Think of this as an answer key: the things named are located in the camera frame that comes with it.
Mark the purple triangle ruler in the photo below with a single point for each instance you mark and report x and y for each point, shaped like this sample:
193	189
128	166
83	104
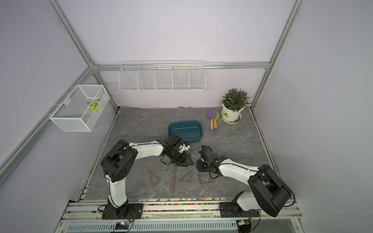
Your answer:
204	179

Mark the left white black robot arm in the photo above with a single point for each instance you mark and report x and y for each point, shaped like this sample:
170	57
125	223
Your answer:
118	162

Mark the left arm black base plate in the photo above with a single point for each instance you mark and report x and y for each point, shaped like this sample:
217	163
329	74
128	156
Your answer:
127	211

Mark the green leaf toy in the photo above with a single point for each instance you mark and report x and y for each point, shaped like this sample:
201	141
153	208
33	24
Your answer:
95	105

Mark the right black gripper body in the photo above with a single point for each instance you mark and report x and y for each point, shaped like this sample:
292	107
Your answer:
202	166

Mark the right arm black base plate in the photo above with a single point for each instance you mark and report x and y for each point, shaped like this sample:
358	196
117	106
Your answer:
230	210

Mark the green circuit board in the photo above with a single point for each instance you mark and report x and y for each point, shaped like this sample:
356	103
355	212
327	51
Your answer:
122	226

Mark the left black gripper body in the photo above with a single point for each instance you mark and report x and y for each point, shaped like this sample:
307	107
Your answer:
177	157

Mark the potted green plant white pot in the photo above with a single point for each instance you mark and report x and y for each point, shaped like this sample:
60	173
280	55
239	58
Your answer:
233	103

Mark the long pink straight ruler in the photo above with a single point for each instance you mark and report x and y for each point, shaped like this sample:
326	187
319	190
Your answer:
173	180

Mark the teal plastic storage box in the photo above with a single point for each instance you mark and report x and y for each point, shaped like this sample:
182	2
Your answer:
188	131

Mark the white mesh side basket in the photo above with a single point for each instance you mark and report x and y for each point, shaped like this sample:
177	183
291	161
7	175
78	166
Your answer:
74	114

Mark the purple toy shovel pink handle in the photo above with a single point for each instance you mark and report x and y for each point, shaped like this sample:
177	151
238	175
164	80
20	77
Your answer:
212	113

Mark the aluminium rail frame front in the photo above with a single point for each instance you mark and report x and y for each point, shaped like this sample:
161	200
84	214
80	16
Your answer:
158	215

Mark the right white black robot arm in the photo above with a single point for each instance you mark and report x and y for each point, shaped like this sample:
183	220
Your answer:
268	191

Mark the long white wire wall basket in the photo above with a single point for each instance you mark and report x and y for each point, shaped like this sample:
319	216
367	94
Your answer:
162	76

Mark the pink triangle ruler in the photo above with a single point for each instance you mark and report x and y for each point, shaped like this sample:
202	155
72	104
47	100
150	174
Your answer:
188	177
154	179

